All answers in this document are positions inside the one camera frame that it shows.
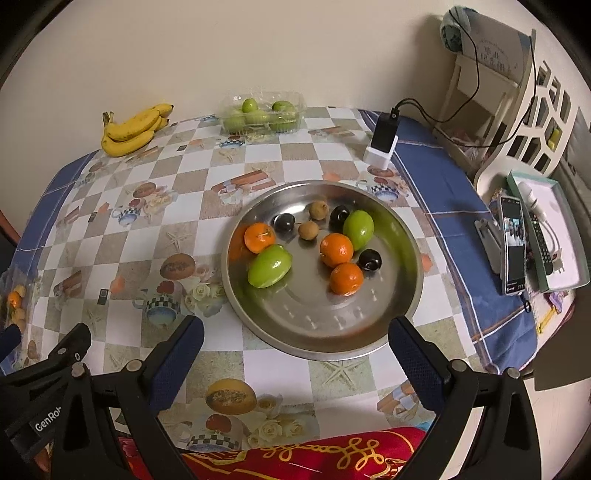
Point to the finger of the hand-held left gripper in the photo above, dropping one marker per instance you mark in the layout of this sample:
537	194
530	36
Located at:
9	338
64	346

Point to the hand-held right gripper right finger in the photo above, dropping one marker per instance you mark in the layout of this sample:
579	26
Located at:
415	355

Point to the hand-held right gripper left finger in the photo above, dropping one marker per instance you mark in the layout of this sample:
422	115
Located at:
178	355

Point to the orange mandarin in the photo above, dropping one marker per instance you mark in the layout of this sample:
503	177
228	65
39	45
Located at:
259	237
346	279
337	250

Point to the dark purple passion fruit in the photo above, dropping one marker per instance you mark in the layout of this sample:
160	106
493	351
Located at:
340	217
282	225
369	260

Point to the large steel plate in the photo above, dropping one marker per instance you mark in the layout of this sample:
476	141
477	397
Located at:
314	314

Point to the small green jujube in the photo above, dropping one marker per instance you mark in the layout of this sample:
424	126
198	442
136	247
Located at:
270	266

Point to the large green jujube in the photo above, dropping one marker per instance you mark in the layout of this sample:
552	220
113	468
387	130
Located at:
359	228

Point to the brown longan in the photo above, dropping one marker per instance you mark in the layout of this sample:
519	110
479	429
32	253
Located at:
308	230
318	210

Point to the clear bag of small fruit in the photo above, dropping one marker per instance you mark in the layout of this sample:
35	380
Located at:
16	300

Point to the dark red-edged furniture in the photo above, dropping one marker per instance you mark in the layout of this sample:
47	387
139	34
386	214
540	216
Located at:
5	235

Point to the grey phone stand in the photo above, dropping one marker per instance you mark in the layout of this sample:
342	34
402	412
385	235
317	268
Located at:
487	240

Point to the smartphone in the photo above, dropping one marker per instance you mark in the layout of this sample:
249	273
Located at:
512	258

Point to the yellow plastic clip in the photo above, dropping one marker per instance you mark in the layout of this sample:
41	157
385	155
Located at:
549	316

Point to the red gold-patterned cloth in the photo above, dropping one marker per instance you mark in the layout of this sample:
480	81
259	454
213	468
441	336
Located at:
323	461

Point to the black remote control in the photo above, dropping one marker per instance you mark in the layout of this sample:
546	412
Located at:
540	244

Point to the colourful round tin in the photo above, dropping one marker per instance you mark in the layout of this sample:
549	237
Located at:
496	194

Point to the white tray with items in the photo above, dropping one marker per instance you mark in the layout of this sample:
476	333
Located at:
568	258

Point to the white plastic bottle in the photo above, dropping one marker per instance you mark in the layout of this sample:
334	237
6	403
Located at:
531	194

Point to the white lattice chair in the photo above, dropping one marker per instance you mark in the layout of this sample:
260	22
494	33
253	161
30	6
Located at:
496	166

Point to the yellow banana bunch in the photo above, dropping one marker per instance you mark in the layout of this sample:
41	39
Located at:
124	138

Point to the black and white charger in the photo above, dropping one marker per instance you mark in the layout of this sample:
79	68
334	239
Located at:
385	134

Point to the printed checkered tablecloth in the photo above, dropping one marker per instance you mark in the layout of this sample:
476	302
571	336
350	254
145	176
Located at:
300	152

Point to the heap of packed green jujubes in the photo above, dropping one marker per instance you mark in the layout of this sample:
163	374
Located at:
258	117

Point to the white wooden stool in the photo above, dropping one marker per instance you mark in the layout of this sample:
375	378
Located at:
457	78

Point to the clear plastic clamshell container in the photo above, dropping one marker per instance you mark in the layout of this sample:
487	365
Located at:
298	99

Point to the teal patterned roll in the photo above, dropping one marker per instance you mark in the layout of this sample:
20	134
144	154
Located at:
450	30

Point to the printed paper sheet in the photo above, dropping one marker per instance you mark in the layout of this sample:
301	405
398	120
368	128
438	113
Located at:
498	37

